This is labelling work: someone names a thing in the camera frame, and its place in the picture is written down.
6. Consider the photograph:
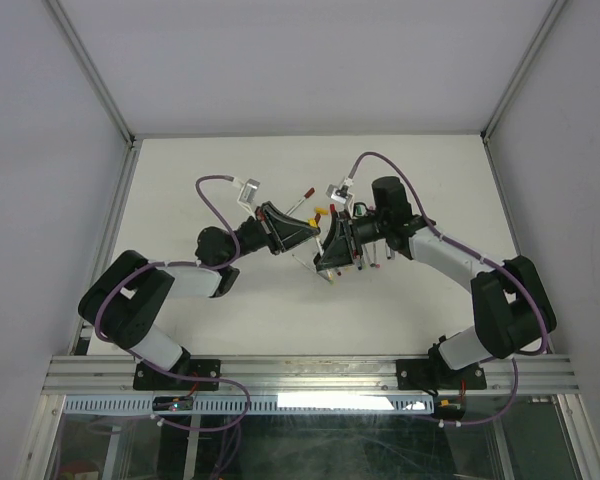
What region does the dark red capped marker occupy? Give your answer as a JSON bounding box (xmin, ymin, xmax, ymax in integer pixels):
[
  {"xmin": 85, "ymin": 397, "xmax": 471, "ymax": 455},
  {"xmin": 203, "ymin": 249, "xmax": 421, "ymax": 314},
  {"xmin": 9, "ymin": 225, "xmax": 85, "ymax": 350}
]
[{"xmin": 285, "ymin": 187, "xmax": 315, "ymax": 215}]

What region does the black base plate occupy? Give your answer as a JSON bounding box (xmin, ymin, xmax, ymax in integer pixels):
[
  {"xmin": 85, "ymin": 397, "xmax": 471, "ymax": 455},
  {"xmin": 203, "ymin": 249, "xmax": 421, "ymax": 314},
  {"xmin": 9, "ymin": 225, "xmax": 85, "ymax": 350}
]
[
  {"xmin": 133, "ymin": 357, "xmax": 222, "ymax": 392},
  {"xmin": 395, "ymin": 358, "xmax": 487, "ymax": 394}
]

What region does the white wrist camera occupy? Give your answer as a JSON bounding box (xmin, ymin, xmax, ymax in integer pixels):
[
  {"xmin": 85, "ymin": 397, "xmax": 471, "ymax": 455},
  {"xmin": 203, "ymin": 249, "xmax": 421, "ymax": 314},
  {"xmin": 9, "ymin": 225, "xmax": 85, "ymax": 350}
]
[
  {"xmin": 326, "ymin": 177, "xmax": 355, "ymax": 215},
  {"xmin": 232, "ymin": 177, "xmax": 260, "ymax": 217}
]

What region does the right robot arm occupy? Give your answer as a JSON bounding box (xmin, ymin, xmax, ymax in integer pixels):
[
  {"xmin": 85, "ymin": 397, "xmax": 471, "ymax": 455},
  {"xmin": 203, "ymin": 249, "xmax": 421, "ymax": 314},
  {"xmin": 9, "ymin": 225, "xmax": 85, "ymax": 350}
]
[{"xmin": 314, "ymin": 176, "xmax": 557, "ymax": 392}]

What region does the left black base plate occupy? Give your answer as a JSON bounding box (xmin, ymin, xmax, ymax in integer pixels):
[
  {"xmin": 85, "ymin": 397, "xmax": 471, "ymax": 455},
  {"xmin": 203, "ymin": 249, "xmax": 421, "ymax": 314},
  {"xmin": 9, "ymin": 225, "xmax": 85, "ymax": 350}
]
[{"xmin": 133, "ymin": 357, "xmax": 222, "ymax": 392}]

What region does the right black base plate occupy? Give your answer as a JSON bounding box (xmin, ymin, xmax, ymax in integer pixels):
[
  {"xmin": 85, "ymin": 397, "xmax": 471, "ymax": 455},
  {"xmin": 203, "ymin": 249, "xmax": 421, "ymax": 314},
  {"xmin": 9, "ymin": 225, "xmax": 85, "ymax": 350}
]
[{"xmin": 395, "ymin": 358, "xmax": 487, "ymax": 394}]

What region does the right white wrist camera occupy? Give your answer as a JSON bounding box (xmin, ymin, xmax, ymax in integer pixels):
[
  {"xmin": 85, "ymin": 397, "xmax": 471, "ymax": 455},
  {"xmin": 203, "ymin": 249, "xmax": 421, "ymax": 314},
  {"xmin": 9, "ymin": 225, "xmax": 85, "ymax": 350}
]
[{"xmin": 326, "ymin": 177, "xmax": 355, "ymax": 215}]

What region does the aluminium front rail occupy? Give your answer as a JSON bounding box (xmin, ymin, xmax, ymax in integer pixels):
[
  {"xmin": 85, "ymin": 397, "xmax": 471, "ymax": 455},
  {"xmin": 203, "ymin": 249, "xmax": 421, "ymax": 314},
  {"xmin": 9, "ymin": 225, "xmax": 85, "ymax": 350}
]
[{"xmin": 42, "ymin": 354, "xmax": 580, "ymax": 397}]

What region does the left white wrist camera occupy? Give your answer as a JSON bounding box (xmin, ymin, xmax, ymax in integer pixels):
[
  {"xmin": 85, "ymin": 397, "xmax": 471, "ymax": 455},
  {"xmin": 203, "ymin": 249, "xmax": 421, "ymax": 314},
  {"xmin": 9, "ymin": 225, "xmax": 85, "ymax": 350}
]
[{"xmin": 232, "ymin": 177, "xmax": 260, "ymax": 217}]

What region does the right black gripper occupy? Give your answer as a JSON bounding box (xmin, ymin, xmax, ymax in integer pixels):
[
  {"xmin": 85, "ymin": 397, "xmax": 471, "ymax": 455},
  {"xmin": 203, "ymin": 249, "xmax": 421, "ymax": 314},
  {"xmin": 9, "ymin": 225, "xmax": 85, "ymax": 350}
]
[{"xmin": 313, "ymin": 210, "xmax": 388, "ymax": 271}]

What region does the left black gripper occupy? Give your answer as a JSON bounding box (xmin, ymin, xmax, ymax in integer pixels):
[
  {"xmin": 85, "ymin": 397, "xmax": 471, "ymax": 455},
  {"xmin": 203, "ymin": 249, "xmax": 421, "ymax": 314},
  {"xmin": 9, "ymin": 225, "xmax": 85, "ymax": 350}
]
[{"xmin": 223, "ymin": 202, "xmax": 320, "ymax": 264}]

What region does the slotted grey cable duct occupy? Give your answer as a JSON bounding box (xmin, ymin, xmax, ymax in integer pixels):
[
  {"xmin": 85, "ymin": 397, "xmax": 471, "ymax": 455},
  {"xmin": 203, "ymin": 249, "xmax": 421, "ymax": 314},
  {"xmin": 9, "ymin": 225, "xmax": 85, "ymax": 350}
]
[{"xmin": 64, "ymin": 392, "xmax": 434, "ymax": 416}]

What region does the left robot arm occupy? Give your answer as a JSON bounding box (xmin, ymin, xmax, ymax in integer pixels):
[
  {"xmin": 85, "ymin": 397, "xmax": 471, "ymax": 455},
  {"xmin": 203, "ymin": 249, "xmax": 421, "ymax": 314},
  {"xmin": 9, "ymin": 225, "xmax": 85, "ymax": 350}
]
[{"xmin": 78, "ymin": 202, "xmax": 320, "ymax": 391}]

